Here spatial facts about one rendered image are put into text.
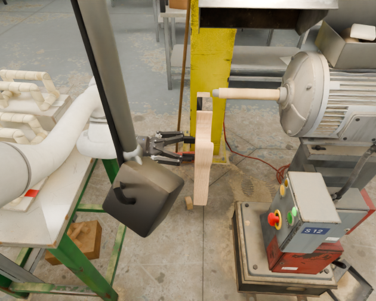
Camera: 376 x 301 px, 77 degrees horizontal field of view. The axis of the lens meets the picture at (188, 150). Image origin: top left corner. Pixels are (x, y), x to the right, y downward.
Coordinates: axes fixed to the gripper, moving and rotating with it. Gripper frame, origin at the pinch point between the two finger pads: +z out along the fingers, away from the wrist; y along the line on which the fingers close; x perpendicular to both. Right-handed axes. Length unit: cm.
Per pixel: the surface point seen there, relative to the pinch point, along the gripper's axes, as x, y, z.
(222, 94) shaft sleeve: 19.7, -6.1, 7.9
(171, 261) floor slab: -104, 16, -12
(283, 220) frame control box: -0.9, 24.2, 27.0
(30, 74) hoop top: 12, -23, -64
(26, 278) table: -81, 34, -90
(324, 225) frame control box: 8.9, 28.9, 33.2
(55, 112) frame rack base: 3, -12, -54
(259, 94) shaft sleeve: 20.1, -6.4, 19.0
